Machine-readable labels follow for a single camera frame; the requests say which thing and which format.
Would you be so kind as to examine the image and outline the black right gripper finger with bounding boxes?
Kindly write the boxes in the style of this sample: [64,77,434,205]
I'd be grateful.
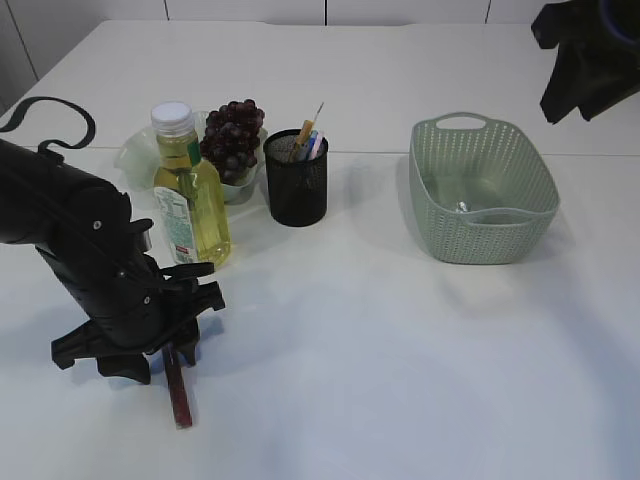
[171,319,200,366]
[96,352,151,385]

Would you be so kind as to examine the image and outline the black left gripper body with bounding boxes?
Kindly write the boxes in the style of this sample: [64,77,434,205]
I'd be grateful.
[531,1,639,108]

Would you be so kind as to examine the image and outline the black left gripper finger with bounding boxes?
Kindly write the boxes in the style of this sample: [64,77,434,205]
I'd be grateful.
[579,75,639,121]
[540,47,582,124]

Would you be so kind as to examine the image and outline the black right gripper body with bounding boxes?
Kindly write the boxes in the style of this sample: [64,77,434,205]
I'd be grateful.
[35,234,225,369]

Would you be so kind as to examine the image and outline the red glitter marker pen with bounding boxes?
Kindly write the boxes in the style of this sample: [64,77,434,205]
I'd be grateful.
[162,345,193,429]

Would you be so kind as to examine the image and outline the yellow oil bottle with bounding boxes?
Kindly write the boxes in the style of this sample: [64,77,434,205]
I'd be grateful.
[151,101,231,266]

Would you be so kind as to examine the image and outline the clear plastic sheet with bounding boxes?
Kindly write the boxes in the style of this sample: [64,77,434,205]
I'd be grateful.
[454,201,472,214]

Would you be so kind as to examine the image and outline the purple artificial grape bunch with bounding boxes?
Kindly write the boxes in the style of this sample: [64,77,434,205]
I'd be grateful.
[200,99,265,185]

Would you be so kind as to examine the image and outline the silver glitter marker pen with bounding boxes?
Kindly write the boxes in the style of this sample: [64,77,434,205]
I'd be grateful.
[305,130,319,160]

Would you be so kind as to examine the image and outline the pink capped scissors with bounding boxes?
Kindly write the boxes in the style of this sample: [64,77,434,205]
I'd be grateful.
[311,131,324,160]

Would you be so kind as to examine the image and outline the gold glitter marker pen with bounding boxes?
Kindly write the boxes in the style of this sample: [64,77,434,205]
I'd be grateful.
[288,120,312,162]

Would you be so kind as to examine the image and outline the clear plastic ruler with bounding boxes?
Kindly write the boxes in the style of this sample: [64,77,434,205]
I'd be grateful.
[311,101,324,131]

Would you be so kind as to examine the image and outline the blue capped scissors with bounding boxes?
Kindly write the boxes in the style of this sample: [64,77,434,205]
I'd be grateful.
[296,133,311,161]

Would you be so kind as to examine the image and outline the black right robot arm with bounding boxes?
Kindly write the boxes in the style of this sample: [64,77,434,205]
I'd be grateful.
[1,142,225,384]

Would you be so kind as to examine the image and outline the green woven plastic basket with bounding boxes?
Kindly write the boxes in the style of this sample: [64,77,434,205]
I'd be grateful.
[409,112,560,265]

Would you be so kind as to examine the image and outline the black mesh pen holder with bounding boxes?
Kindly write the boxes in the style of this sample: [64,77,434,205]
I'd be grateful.
[263,129,329,227]

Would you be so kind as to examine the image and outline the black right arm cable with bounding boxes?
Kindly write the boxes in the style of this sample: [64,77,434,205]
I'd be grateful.
[0,95,97,151]

